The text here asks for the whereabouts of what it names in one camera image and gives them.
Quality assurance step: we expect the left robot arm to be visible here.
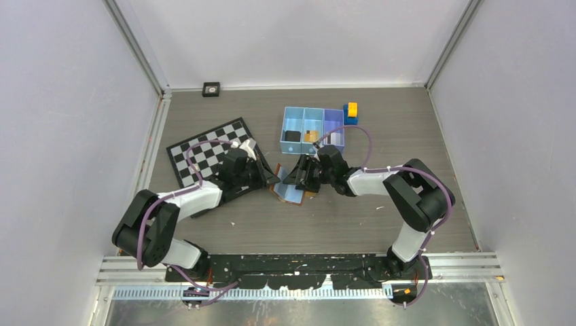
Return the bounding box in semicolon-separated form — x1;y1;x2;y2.
111;148;280;281

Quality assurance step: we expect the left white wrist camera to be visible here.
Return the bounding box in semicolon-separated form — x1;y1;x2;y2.
231;138;257;161

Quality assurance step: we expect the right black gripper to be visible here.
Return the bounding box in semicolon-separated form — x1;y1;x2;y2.
283;153;335;194

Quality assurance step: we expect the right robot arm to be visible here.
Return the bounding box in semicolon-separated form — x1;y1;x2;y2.
281;145;455;279

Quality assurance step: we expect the purple right bin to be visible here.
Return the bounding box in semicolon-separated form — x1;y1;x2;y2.
322;109;345;152

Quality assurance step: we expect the blue yellow toy block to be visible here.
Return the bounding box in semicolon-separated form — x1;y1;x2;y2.
343;102;359;125

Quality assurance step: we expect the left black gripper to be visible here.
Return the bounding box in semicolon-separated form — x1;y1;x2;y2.
234;156;279;191

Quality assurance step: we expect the light blue left bin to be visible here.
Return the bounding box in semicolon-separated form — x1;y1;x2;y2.
279;107;304;155

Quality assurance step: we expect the orange card in bin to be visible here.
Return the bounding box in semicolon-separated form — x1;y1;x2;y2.
303;130;320;143

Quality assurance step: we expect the black white chessboard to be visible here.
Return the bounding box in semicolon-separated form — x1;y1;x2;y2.
166;117;271;219

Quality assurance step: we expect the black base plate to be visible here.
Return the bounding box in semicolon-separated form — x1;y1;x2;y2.
165;253;433;290

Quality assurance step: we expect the silver black card in bin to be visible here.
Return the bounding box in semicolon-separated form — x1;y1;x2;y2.
325;132;342;146

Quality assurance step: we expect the brown leather card holder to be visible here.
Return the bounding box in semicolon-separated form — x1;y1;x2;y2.
270;164;321;206

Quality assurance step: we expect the small black square box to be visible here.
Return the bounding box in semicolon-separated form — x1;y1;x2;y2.
202;81;221;97

